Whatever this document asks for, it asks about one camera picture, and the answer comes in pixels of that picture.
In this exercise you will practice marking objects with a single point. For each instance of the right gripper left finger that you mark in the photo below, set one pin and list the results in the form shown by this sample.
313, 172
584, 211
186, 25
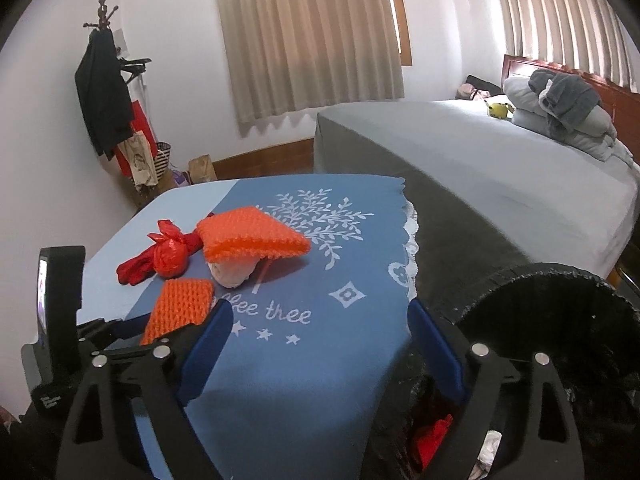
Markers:
101, 438

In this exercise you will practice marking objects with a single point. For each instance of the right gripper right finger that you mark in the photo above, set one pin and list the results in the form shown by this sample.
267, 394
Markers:
524, 401

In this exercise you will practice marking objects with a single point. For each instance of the orange knitted cloth small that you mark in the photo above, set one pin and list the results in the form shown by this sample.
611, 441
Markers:
182, 301

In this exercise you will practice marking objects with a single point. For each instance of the red plastic bag ball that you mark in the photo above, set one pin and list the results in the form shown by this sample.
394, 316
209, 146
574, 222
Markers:
170, 254

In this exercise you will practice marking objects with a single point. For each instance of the orange knitted cloth large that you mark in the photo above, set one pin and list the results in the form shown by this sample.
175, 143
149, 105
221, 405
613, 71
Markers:
247, 232

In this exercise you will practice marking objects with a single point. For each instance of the black trash bin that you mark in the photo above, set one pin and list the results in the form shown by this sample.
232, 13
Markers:
591, 334

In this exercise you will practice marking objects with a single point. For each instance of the red glove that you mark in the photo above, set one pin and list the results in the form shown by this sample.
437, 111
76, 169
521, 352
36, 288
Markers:
138, 269

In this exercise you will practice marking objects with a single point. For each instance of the blue coffee tree tablecloth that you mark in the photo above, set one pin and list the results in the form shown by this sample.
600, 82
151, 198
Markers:
314, 339

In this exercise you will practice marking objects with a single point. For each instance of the striped basket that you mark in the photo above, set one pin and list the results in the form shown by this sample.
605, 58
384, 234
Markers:
162, 158

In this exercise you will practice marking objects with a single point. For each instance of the beige tote bag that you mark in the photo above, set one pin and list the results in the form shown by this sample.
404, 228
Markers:
138, 155

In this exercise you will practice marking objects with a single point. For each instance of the brown paper bag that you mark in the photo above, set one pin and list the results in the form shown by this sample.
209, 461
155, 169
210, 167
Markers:
201, 170

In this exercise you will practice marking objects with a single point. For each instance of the grey bed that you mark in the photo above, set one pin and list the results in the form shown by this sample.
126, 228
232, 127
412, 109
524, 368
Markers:
489, 195

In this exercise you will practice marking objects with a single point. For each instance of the red hanging bag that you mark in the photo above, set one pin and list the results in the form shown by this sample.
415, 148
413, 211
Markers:
139, 123

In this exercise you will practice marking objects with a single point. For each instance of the black hanging coat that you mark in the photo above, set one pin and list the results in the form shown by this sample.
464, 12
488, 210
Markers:
103, 95

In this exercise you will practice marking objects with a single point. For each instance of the wooden coat rack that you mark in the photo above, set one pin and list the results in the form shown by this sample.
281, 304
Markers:
133, 67

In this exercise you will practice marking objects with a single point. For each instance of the grey pillow stack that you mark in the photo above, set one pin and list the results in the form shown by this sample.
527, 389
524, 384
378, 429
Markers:
596, 136

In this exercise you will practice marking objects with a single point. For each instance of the yellow plush toy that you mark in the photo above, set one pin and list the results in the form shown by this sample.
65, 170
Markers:
501, 111

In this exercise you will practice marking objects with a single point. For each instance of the dark grey folded clothing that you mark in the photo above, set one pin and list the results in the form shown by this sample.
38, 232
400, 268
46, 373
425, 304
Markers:
566, 99

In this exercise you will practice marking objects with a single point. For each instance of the red wooden headboard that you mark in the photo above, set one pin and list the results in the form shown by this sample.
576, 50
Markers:
622, 104

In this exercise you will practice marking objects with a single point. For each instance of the black bag on bed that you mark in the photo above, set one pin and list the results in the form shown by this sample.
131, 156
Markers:
475, 88

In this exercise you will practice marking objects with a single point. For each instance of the beige left curtain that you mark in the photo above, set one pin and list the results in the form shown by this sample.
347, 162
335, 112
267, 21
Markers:
290, 55

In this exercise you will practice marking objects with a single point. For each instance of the beige curtain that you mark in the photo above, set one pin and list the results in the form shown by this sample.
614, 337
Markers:
290, 55
586, 35

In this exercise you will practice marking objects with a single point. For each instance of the beige right curtain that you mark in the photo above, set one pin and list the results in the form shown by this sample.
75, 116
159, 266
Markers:
586, 35

